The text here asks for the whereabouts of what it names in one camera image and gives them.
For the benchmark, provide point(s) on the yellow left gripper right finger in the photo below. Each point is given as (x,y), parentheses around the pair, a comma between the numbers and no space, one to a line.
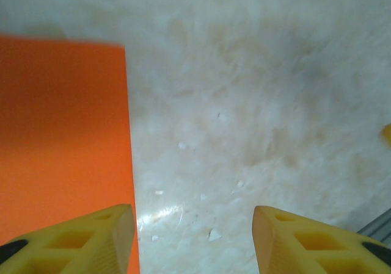
(281,249)

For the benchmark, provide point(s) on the long aluminium mounting rail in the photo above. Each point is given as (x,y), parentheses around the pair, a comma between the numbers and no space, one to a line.
(378,225)

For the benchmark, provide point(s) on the orange paper sheet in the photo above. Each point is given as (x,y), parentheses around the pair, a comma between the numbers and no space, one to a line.
(61,133)

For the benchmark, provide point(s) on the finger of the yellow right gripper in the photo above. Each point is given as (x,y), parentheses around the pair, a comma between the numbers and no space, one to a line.
(388,135)

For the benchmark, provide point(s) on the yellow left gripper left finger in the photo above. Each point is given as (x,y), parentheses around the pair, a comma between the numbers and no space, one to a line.
(100,255)

